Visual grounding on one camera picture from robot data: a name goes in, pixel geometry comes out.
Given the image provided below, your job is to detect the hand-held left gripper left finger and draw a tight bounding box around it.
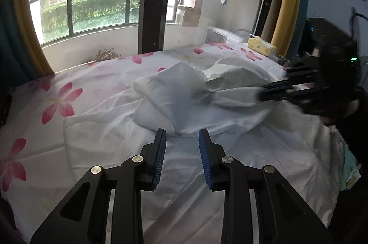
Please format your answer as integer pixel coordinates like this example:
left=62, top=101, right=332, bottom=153
left=30, top=128, right=167, bottom=244

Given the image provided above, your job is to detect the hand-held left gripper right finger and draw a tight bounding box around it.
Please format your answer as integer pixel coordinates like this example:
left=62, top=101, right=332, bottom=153
left=198, top=128, right=334, bottom=244

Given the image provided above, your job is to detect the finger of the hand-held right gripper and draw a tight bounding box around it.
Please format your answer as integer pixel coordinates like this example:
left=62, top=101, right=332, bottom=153
left=258, top=82, right=320, bottom=103
left=283, top=65, right=320, bottom=81

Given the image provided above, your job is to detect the white zip jacket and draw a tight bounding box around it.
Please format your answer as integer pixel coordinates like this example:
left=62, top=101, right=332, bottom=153
left=63, top=55, right=340, bottom=233

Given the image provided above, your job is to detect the yellow tissue box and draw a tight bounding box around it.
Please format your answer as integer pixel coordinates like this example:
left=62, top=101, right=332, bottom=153
left=247, top=36, right=278, bottom=57

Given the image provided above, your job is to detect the yellow curtain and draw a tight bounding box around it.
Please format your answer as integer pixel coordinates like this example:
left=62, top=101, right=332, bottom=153
left=271, top=0, right=306, bottom=58
left=11, top=0, right=56, bottom=77

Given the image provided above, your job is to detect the pale printed cloth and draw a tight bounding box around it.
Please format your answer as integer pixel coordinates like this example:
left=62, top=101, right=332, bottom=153
left=337, top=128, right=362, bottom=192

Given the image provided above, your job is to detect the white appliance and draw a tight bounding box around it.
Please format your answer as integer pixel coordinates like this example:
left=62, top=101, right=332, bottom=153
left=205, top=26, right=254, bottom=45

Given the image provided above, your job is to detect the dried potted plant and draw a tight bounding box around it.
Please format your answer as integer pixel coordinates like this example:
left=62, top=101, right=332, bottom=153
left=93, top=47, right=122, bottom=62

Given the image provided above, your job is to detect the white pink floral bedsheet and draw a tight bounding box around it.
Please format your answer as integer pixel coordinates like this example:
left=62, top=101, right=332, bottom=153
left=0, top=41, right=347, bottom=244

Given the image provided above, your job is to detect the cardboard box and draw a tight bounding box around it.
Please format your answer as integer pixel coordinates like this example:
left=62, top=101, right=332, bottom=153
left=176, top=3, right=224, bottom=29

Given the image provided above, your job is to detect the black balcony railing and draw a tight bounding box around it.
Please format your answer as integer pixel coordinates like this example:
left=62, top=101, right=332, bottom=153
left=29, top=0, right=194, bottom=42

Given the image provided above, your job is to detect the teal curtain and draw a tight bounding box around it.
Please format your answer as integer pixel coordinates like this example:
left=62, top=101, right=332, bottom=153
left=0, top=0, right=38, bottom=90

